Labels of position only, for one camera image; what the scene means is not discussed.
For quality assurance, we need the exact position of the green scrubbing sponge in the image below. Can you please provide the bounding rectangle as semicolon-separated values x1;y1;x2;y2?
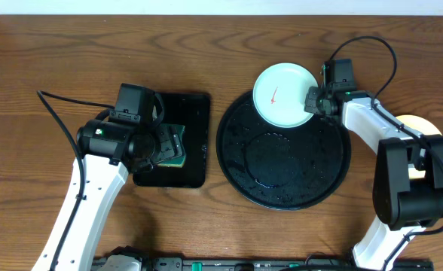
158;123;186;168

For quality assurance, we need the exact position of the mint green plate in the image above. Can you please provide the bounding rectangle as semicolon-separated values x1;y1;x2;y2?
252;62;318;128

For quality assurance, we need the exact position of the yellow plate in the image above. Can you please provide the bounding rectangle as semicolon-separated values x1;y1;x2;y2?
396;114;441;180

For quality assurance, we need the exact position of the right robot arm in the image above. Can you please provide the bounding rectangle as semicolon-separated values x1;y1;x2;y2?
305;87;443;270

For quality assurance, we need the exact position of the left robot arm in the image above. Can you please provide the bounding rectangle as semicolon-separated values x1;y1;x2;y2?
34;120;185;270

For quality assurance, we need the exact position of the black rectangular tray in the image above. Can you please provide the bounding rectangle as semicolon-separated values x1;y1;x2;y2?
133;93;211;188

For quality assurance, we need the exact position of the round black serving tray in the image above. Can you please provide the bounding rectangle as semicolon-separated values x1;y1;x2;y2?
216;92;351;210

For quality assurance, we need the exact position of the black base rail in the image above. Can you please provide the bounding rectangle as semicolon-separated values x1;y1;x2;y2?
91;246;433;271

